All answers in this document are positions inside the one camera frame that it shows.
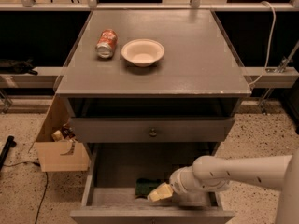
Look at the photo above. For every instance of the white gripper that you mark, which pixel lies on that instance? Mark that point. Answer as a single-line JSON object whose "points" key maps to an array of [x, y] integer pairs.
{"points": [[177, 182]]}

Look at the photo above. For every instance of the green yellow scrubbing sponge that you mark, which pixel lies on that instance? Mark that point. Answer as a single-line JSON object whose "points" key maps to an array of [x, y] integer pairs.
{"points": [[144, 186]]}

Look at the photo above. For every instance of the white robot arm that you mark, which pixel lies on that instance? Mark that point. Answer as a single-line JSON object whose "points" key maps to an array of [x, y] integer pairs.
{"points": [[210, 173]]}

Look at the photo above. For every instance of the grey open middle drawer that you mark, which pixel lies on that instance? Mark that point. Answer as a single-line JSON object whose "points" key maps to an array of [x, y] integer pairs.
{"points": [[112, 195]]}

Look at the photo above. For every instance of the round metal drawer knob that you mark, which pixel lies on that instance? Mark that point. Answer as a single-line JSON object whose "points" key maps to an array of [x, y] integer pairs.
{"points": [[152, 133]]}

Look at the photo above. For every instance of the grey closed upper drawer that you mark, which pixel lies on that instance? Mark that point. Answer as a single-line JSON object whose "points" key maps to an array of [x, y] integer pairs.
{"points": [[136, 130]]}

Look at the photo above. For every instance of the grey wooden drawer cabinet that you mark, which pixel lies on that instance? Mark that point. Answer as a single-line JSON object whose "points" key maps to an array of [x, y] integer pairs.
{"points": [[198, 76]]}

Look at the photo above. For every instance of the items inside cardboard box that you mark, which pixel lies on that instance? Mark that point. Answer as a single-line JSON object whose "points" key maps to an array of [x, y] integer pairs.
{"points": [[65, 133]]}

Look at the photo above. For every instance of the open cardboard box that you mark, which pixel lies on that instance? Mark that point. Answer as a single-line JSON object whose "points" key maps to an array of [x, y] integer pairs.
{"points": [[55, 153]]}

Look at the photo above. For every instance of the white paper bowl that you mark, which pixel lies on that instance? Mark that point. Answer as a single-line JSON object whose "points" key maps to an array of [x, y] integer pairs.
{"points": [[142, 52]]}

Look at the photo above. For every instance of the crushed orange soda can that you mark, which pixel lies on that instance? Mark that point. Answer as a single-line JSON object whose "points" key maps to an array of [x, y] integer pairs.
{"points": [[106, 44]]}

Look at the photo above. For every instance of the black pole on floor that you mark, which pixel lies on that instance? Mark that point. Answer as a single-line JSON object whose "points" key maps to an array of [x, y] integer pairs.
{"points": [[7, 146]]}

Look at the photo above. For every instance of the black object on rail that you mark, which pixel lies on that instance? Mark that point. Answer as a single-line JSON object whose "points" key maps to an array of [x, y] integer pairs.
{"points": [[8, 66]]}

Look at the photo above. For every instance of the metal frame rail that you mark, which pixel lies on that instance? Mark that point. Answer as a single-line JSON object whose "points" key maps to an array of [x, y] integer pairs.
{"points": [[77, 7]]}

